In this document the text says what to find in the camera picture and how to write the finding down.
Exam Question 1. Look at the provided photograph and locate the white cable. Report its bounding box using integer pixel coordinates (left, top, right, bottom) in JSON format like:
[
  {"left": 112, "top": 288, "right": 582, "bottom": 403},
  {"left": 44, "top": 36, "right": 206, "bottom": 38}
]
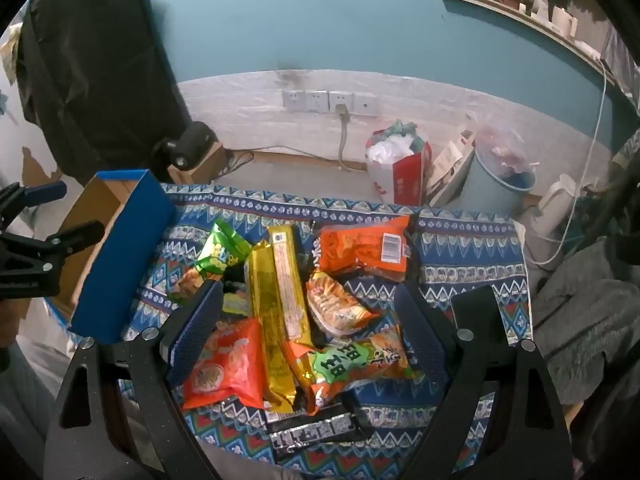
[{"left": 524, "top": 59, "right": 610, "bottom": 267}]

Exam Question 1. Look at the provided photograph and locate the blue panel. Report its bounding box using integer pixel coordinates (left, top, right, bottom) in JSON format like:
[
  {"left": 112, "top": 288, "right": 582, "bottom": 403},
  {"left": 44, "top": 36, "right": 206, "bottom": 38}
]
[{"left": 47, "top": 170, "right": 177, "bottom": 346}]

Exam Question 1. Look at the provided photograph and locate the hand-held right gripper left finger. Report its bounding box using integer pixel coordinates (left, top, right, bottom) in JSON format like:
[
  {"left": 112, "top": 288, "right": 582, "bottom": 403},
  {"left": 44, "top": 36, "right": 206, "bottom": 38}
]
[{"left": 42, "top": 277, "right": 226, "bottom": 480}]

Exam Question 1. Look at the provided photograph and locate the blue trash bin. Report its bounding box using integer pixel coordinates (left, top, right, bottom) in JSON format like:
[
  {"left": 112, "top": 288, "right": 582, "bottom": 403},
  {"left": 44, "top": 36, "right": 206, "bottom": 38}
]
[{"left": 456, "top": 127, "right": 539, "bottom": 217}]

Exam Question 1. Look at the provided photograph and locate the wall shelf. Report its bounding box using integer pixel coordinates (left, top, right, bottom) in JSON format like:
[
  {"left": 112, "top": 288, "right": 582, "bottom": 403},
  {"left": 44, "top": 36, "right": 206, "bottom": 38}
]
[{"left": 437, "top": 0, "right": 632, "bottom": 92}]

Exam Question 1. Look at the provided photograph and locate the small orange snack packet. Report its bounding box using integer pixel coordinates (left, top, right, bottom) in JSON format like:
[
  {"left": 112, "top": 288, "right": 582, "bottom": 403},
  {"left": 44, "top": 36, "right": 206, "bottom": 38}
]
[{"left": 305, "top": 270, "right": 381, "bottom": 337}]

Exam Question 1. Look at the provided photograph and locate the long gold snack packet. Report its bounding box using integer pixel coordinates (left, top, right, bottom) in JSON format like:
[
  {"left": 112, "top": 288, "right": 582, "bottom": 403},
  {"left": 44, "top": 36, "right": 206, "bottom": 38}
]
[
  {"left": 266, "top": 225, "right": 315, "bottom": 347},
  {"left": 244, "top": 241, "right": 301, "bottom": 417}
]

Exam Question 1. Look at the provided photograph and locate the grey plug cable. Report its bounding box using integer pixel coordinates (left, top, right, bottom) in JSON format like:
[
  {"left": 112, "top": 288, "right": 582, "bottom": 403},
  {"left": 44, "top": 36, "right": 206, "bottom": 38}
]
[{"left": 334, "top": 104, "right": 369, "bottom": 174}]

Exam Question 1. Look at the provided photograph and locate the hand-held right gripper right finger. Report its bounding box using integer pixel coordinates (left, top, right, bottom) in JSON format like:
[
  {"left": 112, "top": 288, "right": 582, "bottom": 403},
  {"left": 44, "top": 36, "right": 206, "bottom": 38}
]
[{"left": 394, "top": 284, "right": 573, "bottom": 480}]

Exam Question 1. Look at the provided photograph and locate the black cloth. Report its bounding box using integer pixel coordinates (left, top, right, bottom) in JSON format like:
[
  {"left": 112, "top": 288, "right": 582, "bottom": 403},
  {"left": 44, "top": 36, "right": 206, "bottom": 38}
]
[{"left": 12, "top": 0, "right": 194, "bottom": 184}]

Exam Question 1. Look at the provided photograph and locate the white electric kettle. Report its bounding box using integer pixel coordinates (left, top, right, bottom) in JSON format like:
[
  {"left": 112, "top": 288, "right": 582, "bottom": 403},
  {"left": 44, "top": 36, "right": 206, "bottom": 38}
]
[{"left": 529, "top": 174, "right": 579, "bottom": 242}]

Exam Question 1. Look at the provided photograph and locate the large orange snack packet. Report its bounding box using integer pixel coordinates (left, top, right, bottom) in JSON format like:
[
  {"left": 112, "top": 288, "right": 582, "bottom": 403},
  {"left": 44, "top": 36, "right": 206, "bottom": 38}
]
[{"left": 316, "top": 215, "right": 417, "bottom": 284}]

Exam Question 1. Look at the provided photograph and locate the small brown cardboard box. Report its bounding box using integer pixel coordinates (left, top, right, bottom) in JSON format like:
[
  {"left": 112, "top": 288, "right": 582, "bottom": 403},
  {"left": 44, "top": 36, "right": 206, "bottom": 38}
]
[{"left": 167, "top": 141, "right": 232, "bottom": 187}]

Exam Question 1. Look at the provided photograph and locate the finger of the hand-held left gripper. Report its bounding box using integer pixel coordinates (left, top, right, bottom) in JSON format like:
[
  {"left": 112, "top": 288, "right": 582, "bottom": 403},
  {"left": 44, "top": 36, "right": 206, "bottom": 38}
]
[
  {"left": 0, "top": 220, "right": 107, "bottom": 302},
  {"left": 0, "top": 181, "right": 69, "bottom": 233}
]

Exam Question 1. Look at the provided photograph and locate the red orange snack packet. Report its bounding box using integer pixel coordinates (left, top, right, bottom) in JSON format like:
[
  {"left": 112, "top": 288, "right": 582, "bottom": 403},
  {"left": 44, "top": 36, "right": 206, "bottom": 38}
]
[{"left": 181, "top": 317, "right": 267, "bottom": 411}]

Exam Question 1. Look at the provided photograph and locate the red and white bag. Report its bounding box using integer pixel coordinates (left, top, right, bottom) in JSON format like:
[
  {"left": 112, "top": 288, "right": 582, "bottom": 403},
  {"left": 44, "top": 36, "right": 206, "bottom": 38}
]
[{"left": 365, "top": 120, "right": 434, "bottom": 207}]

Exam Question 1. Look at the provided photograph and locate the white paper bag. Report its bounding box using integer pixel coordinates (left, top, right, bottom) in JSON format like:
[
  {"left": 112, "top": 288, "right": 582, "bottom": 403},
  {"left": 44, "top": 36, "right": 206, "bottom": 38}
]
[{"left": 427, "top": 129, "right": 476, "bottom": 206}]

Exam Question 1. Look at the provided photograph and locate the grey cloth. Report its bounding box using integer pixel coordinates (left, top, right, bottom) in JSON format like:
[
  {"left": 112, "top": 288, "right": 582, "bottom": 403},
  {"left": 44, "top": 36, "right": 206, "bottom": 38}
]
[{"left": 530, "top": 240, "right": 640, "bottom": 407}]

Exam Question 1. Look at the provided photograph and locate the orange snack packet green label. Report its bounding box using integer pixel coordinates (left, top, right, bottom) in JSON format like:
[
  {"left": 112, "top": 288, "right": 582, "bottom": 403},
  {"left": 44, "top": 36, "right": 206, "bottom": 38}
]
[{"left": 284, "top": 325, "right": 419, "bottom": 417}]

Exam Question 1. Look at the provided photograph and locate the blue patterned blanket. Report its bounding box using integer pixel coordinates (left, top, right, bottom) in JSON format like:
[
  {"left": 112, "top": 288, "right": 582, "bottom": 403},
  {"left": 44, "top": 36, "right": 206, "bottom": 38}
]
[{"left": 45, "top": 182, "right": 535, "bottom": 480}]

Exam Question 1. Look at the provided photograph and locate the round black device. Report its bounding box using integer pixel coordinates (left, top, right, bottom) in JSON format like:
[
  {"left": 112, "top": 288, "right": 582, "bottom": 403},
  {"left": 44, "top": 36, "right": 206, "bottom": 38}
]
[{"left": 151, "top": 121, "right": 217, "bottom": 171}]

